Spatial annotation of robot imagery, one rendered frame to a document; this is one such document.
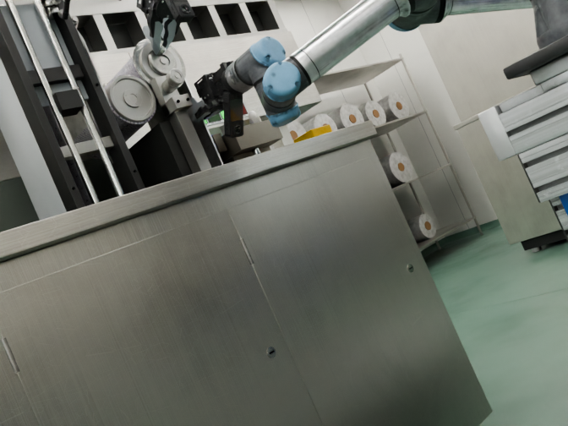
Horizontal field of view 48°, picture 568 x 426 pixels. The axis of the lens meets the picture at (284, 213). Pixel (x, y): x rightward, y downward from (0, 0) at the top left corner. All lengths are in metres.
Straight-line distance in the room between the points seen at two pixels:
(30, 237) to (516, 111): 0.81
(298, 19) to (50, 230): 5.54
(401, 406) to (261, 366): 0.39
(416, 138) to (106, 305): 5.73
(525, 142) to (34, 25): 1.00
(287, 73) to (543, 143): 0.51
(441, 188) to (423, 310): 5.06
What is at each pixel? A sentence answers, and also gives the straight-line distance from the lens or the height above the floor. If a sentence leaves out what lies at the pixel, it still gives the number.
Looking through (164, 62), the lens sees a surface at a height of 1.24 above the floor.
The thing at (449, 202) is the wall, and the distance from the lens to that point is 6.66.
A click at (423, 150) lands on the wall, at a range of 6.66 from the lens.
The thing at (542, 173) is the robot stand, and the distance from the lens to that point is 1.15.
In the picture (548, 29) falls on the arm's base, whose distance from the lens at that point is 1.15.
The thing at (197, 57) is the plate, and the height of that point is 1.39.
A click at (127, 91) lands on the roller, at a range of 1.63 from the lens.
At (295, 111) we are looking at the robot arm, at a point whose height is 0.97.
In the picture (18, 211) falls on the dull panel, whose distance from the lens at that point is 1.78.
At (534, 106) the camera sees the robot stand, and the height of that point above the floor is 0.74.
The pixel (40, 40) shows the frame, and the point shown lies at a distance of 1.49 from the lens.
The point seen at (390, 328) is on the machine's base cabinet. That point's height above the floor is 0.42.
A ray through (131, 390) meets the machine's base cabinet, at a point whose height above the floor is 0.59.
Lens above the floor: 0.71
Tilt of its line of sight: 2 degrees up
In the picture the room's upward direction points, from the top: 24 degrees counter-clockwise
